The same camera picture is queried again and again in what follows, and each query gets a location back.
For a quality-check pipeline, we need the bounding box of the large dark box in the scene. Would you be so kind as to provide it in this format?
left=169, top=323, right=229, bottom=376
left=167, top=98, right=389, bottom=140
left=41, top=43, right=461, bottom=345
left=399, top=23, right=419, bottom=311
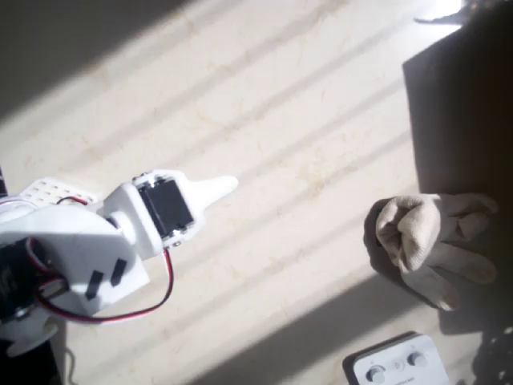
left=402, top=0, right=513, bottom=337

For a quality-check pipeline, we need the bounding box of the beige knit work glove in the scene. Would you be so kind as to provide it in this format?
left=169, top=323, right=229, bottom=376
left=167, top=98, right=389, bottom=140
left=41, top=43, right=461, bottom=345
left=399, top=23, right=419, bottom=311
left=374, top=192, right=500, bottom=313

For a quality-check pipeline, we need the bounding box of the thin dark wire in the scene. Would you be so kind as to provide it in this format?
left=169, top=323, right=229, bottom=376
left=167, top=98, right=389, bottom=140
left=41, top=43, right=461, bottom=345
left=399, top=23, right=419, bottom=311
left=63, top=345, right=78, bottom=384

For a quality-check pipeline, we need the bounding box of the white device with two knobs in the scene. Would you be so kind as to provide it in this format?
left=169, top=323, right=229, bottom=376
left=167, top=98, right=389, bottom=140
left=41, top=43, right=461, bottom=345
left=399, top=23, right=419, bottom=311
left=341, top=330, right=450, bottom=385

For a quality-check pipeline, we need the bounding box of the dark speckled object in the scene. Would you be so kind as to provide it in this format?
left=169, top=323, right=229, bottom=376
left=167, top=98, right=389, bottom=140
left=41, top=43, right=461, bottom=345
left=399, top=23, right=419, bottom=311
left=471, top=326, right=513, bottom=385

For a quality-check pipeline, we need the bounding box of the white perforated plate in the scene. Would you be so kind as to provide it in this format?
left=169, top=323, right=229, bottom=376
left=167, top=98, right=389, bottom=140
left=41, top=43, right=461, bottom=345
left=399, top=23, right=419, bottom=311
left=18, top=176, right=99, bottom=208

